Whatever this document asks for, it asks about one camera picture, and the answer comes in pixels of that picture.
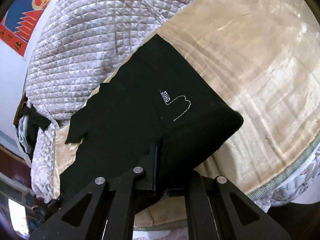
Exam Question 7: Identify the golden satin bedspread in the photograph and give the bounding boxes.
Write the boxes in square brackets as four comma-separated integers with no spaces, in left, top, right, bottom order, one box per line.
[53,0,320,231]

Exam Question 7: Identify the dark clothes pile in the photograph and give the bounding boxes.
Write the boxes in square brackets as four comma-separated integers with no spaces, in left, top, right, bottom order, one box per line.
[14,95,51,161]

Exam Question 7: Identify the red blue wall poster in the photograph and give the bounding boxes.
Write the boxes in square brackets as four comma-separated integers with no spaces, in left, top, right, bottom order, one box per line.
[1,0,51,56]

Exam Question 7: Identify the quilted floral comforter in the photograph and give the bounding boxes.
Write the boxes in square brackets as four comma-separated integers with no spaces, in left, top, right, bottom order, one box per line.
[25,0,193,202]

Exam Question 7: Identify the black pants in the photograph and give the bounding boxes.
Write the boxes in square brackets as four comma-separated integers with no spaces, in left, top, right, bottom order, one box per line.
[60,35,244,197]

